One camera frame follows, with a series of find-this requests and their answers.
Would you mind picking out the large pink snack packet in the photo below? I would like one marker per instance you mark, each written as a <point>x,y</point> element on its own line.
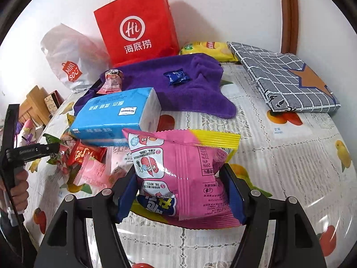
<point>181,173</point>

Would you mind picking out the red snack packet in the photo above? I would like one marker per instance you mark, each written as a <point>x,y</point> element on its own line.
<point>83,155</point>

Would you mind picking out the small plain pink packet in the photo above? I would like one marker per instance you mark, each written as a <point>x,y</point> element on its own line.
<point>92,173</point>

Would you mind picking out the white plastic bag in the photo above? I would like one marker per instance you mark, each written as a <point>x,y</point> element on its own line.
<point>64,50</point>

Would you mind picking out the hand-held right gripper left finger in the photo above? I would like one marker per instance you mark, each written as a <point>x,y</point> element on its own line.
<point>127,199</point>

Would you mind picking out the pink cartoon face snack packet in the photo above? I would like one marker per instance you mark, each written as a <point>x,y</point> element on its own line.
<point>113,82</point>

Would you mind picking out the grey checkered folded cloth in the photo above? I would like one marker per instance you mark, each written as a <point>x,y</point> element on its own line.
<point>279,75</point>

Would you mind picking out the yellow chips bag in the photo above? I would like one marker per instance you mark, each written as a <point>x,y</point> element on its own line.
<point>206,50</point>

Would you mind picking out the fruit print table cover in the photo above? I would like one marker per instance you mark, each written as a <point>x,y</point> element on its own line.
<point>279,159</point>

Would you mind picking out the person's left hand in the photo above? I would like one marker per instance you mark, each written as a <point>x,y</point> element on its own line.
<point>19,191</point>

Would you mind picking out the small blue candy packet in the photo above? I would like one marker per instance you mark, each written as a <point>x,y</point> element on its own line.
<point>175,76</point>

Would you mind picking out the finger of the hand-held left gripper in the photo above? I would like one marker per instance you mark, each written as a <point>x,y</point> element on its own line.
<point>47,148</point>

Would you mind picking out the red paper bag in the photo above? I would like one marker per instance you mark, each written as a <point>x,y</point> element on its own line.
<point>136,19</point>

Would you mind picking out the patterned brown box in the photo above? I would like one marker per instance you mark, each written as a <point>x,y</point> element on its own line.
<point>54,102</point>

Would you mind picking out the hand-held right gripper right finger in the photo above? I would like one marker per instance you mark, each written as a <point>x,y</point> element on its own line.
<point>233,198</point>

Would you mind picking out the purple towel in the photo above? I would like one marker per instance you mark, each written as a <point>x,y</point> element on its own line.
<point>195,92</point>

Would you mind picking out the wooden door frame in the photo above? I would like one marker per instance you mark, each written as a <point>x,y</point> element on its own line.
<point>288,11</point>

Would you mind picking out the wooden furniture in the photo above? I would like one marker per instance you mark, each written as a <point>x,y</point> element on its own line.
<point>33,103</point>

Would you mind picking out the blue tissue pack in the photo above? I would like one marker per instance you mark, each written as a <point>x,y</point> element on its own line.
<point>117,117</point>

